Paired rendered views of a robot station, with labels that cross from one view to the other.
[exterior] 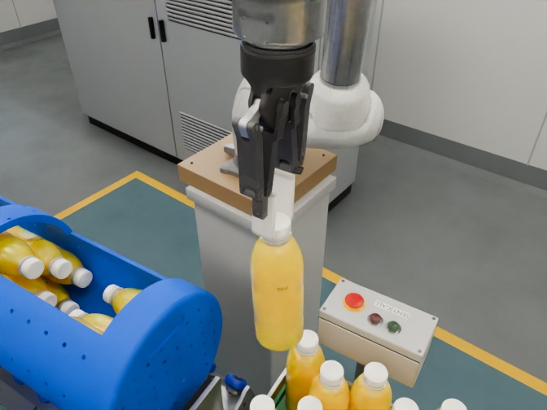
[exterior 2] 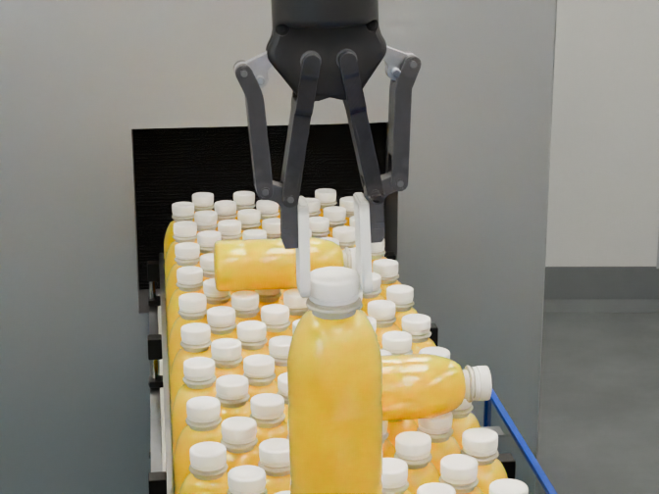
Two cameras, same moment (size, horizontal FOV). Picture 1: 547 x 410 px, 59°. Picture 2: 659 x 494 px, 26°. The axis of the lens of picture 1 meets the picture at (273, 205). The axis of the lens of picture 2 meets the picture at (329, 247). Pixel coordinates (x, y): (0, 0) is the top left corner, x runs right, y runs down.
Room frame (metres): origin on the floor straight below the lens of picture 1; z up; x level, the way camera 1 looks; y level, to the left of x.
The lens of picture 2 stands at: (1.10, 0.79, 1.75)
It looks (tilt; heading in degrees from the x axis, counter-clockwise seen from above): 17 degrees down; 232
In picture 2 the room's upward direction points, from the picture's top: straight up
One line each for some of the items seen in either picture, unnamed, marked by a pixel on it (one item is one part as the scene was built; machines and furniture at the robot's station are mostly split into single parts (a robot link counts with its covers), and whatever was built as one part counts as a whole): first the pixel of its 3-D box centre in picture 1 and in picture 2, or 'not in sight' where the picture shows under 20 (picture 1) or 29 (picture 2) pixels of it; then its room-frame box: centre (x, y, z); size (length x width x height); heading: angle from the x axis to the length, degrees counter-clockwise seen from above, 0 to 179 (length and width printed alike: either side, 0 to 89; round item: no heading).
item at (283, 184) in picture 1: (282, 195); (302, 246); (0.49, -0.01, 1.45); 0.03 x 0.01 x 0.07; 59
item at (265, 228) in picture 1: (264, 213); (363, 242); (0.45, 0.01, 1.45); 0.03 x 0.01 x 0.07; 59
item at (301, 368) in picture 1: (304, 376); not in sight; (0.53, -0.06, 1.00); 0.07 x 0.07 x 0.19
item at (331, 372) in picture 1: (331, 374); not in sight; (0.47, -0.10, 1.10); 0.04 x 0.04 x 0.02
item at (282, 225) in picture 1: (275, 228); (333, 292); (0.47, 0.00, 1.42); 0.04 x 0.04 x 0.02
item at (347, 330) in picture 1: (375, 329); not in sight; (0.60, -0.20, 1.05); 0.20 x 0.10 x 0.10; 59
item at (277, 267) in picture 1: (277, 285); (335, 413); (0.46, -0.01, 1.32); 0.07 x 0.07 x 0.19
